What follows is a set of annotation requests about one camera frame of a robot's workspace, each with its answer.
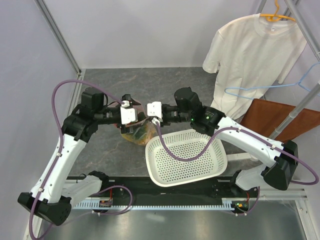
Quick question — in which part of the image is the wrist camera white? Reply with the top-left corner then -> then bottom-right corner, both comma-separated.
146,101 -> 163,125
120,100 -> 138,125

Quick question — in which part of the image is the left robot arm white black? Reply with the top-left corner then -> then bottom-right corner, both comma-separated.
17,87 -> 138,226

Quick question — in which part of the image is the silver clothes rack pole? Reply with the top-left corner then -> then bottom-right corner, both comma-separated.
269,81 -> 320,140

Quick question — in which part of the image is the aluminium frame post left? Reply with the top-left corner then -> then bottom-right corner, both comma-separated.
34,0 -> 82,75

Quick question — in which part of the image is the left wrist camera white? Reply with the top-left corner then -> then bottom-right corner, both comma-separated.
120,100 -> 138,125

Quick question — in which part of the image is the white perforated plastic basket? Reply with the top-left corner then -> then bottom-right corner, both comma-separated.
145,129 -> 228,188

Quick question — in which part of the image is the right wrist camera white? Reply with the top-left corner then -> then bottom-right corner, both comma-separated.
146,101 -> 163,125

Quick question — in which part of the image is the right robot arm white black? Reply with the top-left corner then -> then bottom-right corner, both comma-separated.
158,87 -> 298,197

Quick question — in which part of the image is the white cable duct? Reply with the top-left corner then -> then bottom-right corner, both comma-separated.
74,198 -> 244,211

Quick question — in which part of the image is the clear zip top bag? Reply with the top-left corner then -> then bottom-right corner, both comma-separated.
132,99 -> 154,133

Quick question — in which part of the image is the brown cloth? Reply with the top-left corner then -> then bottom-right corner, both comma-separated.
240,99 -> 320,143

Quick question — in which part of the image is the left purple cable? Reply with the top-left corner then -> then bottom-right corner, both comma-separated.
28,79 -> 126,240

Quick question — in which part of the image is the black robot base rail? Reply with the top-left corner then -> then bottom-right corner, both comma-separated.
86,176 -> 258,206

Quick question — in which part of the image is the yellow clothes hanger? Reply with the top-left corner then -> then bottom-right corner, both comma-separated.
259,0 -> 296,22

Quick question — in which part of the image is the blue clothes hanger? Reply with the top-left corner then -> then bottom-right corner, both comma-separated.
224,62 -> 320,100

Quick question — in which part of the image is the white t-shirt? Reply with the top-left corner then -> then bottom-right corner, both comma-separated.
202,14 -> 307,119

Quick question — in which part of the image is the orange toy pineapple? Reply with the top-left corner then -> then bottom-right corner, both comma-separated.
121,124 -> 156,146

